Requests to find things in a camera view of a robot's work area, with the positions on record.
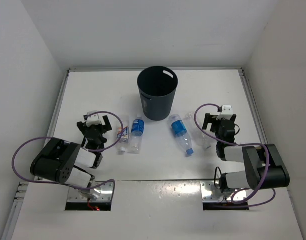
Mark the bottle with orange white label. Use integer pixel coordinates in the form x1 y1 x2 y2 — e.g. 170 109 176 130
116 115 129 155

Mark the clear unlabelled plastic bottle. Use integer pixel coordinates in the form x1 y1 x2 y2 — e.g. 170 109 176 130
183 112 213 151

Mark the bottle blue label no cap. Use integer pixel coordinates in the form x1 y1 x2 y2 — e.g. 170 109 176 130
128 114 144 154

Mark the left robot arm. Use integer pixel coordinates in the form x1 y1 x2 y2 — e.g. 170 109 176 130
30 112 112 189

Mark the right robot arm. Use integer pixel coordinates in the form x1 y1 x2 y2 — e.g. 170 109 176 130
202 113 290 192

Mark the dark grey plastic bin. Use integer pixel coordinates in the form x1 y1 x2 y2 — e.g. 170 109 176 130
137 66 178 121

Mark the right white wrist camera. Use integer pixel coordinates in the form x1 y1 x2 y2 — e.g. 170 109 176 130
216 105 233 121

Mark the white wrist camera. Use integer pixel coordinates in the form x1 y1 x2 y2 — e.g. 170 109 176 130
86 114 101 127
216 105 233 121

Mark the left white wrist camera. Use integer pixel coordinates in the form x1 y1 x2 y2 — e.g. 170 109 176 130
86 114 101 127

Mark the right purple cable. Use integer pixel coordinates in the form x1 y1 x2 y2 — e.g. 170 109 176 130
194 103 276 207

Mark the purple cable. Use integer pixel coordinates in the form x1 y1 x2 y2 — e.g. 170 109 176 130
194 103 276 207
12 110 124 200

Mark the black cable at right base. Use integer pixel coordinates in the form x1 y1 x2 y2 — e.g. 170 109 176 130
214 167 226 195

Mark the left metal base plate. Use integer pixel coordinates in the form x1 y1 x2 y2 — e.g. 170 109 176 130
67 181 115 203

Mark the metal base plate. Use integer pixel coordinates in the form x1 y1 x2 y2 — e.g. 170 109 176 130
67 181 115 203
200 180 247 204

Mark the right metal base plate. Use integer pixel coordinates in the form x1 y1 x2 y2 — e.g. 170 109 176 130
200 180 247 204

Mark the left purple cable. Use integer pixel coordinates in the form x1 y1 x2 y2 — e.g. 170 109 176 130
12 110 124 200

